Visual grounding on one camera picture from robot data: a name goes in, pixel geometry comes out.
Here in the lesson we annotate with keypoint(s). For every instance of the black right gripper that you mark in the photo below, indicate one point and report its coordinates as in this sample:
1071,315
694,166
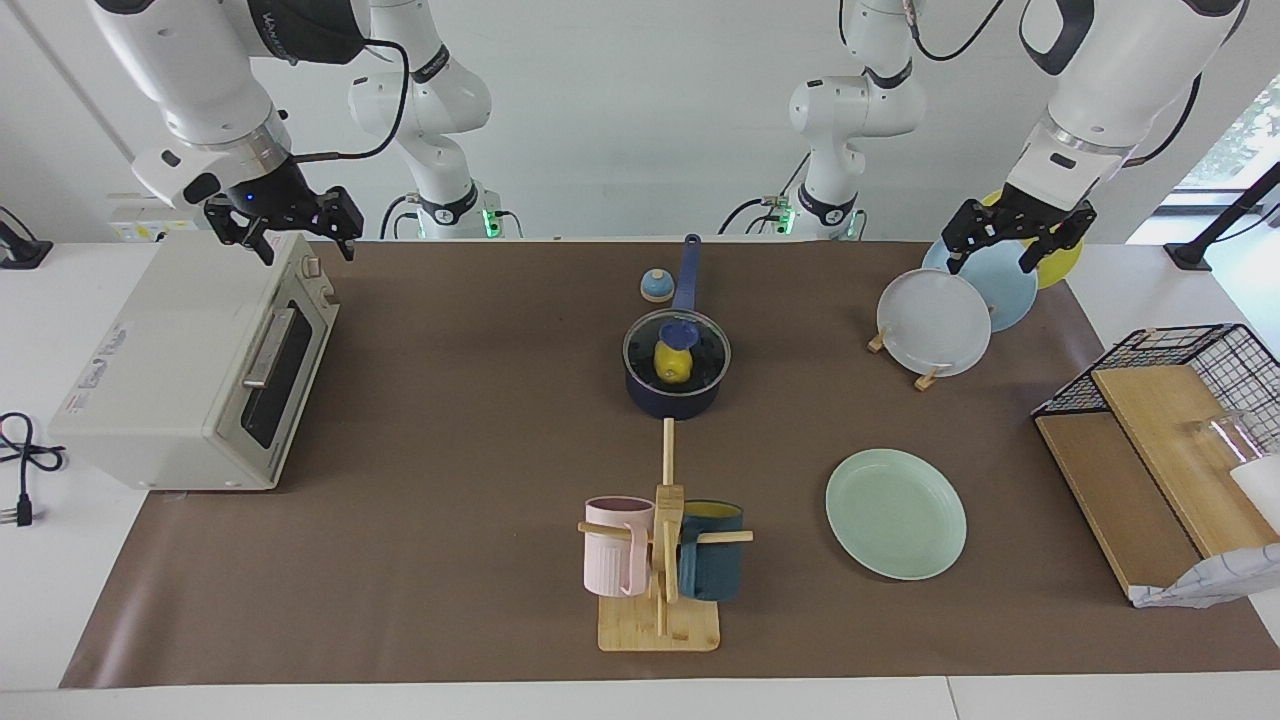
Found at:
280,200

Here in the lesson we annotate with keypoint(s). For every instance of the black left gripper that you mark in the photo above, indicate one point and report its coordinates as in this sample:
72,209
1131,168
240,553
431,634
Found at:
1030,215

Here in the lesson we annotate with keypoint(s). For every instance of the glass lid with blue knob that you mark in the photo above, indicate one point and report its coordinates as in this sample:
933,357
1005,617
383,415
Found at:
680,330

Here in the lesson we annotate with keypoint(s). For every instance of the yellow pepper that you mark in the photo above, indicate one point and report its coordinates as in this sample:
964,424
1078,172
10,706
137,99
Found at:
672,368

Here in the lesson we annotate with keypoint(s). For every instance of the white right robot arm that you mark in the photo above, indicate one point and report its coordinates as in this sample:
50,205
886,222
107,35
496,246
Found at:
180,60

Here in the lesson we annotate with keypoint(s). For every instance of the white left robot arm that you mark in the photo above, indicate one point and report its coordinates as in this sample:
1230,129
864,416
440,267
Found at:
1120,70

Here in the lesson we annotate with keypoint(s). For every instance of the yellow plate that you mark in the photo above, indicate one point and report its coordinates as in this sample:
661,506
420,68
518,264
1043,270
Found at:
1058,272

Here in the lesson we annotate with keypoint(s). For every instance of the light blue plate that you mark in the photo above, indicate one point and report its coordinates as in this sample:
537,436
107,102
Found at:
1010,290

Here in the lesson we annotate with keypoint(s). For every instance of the grey plate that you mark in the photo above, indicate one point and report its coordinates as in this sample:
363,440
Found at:
935,322

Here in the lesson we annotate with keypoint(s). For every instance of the wooden plate rack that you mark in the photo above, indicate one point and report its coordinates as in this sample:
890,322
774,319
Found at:
928,379

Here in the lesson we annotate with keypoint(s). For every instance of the pale green plate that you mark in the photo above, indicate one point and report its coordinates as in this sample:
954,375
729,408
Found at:
895,515

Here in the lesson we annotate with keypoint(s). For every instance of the black slanted stand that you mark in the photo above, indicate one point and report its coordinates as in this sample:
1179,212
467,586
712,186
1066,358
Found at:
1190,255

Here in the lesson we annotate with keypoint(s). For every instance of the beige toaster oven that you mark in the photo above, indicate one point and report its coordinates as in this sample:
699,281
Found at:
150,380

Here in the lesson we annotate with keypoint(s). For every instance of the black stand foot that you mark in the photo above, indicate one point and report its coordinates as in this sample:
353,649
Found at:
25,255

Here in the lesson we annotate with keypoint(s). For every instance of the clear glass cup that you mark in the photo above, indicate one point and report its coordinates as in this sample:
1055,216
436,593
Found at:
1225,435

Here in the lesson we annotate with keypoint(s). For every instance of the white container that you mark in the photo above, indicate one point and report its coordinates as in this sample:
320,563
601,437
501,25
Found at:
1262,480

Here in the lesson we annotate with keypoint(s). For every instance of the brown table mat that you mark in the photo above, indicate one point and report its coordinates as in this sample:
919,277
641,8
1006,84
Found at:
450,550

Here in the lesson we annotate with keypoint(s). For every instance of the white plastic bag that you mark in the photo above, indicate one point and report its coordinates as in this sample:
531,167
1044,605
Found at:
1220,580

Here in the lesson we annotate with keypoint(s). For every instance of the dark teal mug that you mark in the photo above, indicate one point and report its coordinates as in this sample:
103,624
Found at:
715,570

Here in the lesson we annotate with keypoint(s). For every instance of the pink ribbed mug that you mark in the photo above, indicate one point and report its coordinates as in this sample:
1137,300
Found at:
610,560

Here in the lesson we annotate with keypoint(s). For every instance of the wooden mug tree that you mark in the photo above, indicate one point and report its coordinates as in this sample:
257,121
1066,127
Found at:
660,630

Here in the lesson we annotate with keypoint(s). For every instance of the white wall power strip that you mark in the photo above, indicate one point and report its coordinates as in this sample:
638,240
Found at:
150,215

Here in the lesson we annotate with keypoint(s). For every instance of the grey wall conduit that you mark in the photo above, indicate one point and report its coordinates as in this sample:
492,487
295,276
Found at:
90,105

